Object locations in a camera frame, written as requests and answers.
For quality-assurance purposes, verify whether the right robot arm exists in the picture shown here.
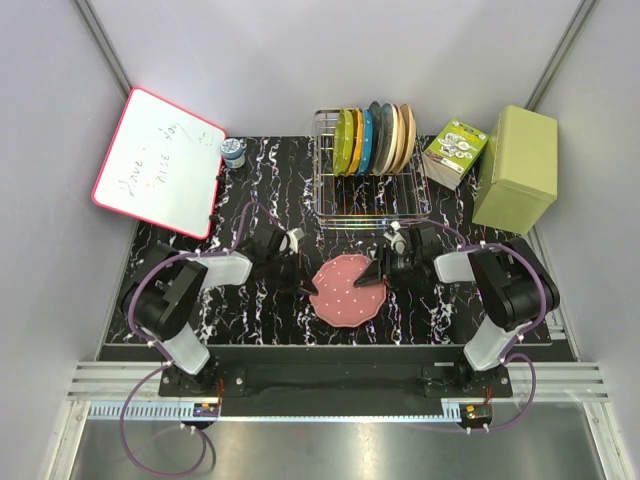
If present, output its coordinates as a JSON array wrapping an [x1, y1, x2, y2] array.
[[354, 226, 560, 397]]

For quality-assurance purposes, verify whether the teal grey plate in rack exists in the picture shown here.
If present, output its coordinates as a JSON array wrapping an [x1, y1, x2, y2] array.
[[373, 103, 394, 175]]

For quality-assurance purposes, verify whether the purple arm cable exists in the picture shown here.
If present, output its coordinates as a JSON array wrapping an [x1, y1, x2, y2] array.
[[397, 219, 561, 434], [122, 202, 281, 476]]

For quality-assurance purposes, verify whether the blue polka dot plate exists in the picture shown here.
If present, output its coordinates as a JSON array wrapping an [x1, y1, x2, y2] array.
[[357, 109, 374, 175]]

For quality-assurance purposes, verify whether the green printed paper box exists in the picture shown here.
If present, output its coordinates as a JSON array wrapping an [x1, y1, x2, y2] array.
[[422, 119, 489, 190]]

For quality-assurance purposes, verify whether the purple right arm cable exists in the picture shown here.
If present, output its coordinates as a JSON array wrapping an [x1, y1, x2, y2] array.
[[397, 219, 561, 434]]

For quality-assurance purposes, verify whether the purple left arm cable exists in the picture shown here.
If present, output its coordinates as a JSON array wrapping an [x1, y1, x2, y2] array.
[[122, 202, 281, 476]]

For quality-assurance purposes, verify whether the metal wire dish rack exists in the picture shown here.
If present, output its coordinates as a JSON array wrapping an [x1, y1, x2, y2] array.
[[312, 109, 428, 230]]

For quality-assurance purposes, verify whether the beige plate in rack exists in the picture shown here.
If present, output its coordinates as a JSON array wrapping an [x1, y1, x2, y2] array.
[[391, 103, 416, 174]]

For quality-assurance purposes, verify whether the small blue lidded jar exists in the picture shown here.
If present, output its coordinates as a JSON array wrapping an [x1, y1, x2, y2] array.
[[220, 138, 245, 169]]

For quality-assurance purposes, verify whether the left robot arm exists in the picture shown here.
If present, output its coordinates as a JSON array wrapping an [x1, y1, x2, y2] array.
[[117, 227, 318, 396]]

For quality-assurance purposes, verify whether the light green metal tin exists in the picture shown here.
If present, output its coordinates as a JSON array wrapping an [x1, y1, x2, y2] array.
[[472, 105, 558, 235]]

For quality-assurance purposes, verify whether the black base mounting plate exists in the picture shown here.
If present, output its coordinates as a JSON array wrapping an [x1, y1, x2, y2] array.
[[159, 345, 513, 417]]

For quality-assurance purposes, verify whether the dark teal plate in rack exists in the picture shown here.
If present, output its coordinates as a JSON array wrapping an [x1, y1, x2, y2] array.
[[368, 101, 383, 174]]

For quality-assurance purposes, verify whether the orange polka dot plate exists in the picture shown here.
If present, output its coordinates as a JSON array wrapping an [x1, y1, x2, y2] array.
[[347, 108, 364, 176]]

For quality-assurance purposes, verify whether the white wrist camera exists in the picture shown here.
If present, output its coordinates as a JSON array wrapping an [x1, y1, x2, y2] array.
[[279, 228, 305, 254], [384, 221, 407, 255]]

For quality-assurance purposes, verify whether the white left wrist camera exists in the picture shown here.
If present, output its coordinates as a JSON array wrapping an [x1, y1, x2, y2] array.
[[279, 228, 305, 254]]

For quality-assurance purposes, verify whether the pink framed whiteboard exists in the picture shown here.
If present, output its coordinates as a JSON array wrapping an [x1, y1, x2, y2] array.
[[92, 88, 226, 239]]

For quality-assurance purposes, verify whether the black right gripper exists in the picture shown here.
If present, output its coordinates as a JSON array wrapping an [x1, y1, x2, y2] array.
[[353, 243, 422, 294]]

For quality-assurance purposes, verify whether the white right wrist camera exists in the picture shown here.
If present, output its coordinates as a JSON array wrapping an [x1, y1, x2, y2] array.
[[384, 221, 407, 255]]

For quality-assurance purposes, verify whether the lime green polka dot plate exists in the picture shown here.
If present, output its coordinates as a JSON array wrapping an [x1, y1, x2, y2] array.
[[333, 108, 355, 176]]

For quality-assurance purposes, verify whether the pink polka dot plate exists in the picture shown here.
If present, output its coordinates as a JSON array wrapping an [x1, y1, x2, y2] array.
[[310, 254, 387, 328]]

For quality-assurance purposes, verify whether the cream plate in rack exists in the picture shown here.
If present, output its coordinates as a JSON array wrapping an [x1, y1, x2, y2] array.
[[383, 103, 405, 175]]

